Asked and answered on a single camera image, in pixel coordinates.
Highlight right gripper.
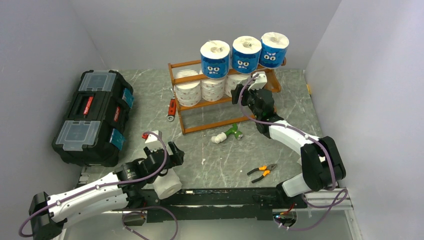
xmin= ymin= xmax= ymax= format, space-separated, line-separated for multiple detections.
xmin=231 ymin=84 xmax=262 ymax=119

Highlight white floral paper roll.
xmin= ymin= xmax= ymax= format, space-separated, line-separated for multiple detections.
xmin=200 ymin=77 xmax=227 ymax=102
xmin=224 ymin=74 xmax=250 ymax=97
xmin=174 ymin=69 xmax=202 ymax=107

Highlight plain white paper roll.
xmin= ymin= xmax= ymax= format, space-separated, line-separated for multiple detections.
xmin=153 ymin=168 xmax=183 ymax=200

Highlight blue paper roll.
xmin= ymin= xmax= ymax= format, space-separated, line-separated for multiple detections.
xmin=259 ymin=32 xmax=290 ymax=69
xmin=200 ymin=40 xmax=231 ymax=79
xmin=231 ymin=36 xmax=262 ymax=75

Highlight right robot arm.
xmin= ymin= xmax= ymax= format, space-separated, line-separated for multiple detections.
xmin=231 ymin=84 xmax=347 ymax=208

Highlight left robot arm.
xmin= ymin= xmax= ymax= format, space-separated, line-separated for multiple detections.
xmin=25 ymin=141 xmax=185 ymax=240

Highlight orange wooden shelf rack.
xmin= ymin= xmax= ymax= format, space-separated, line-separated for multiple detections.
xmin=167 ymin=57 xmax=287 ymax=135

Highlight green plastic pipe fitting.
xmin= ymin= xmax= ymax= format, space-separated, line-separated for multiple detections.
xmin=224 ymin=123 xmax=243 ymax=140

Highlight white plastic pipe fitting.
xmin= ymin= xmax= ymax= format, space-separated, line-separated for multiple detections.
xmin=211 ymin=132 xmax=227 ymax=144

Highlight black plastic toolbox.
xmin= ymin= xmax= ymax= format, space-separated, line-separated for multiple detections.
xmin=51 ymin=70 xmax=134 ymax=167

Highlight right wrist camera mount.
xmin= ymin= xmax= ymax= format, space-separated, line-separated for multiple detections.
xmin=248 ymin=73 xmax=268 ymax=90

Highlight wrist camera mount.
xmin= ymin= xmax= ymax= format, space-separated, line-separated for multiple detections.
xmin=142 ymin=130 xmax=163 ymax=151
xmin=248 ymin=73 xmax=268 ymax=90

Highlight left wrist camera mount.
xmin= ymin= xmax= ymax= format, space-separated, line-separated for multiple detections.
xmin=142 ymin=130 xmax=163 ymax=151

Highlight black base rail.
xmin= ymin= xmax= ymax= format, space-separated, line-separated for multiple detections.
xmin=124 ymin=186 xmax=307 ymax=223

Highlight red handled wrench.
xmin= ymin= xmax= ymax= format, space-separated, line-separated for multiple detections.
xmin=167 ymin=98 xmax=177 ymax=122

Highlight orange handled pliers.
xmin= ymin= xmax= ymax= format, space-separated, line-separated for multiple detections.
xmin=246 ymin=163 xmax=277 ymax=184

